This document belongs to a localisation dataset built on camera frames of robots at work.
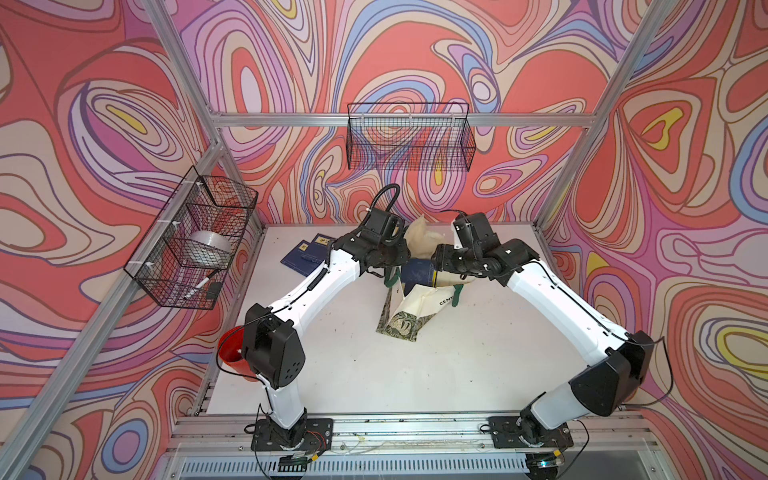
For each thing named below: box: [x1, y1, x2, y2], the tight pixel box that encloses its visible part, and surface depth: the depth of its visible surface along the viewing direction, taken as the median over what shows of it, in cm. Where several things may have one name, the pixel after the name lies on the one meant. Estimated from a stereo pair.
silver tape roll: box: [182, 230, 231, 268], surface depth 73 cm
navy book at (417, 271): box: [401, 259, 435, 295], surface depth 99 cm
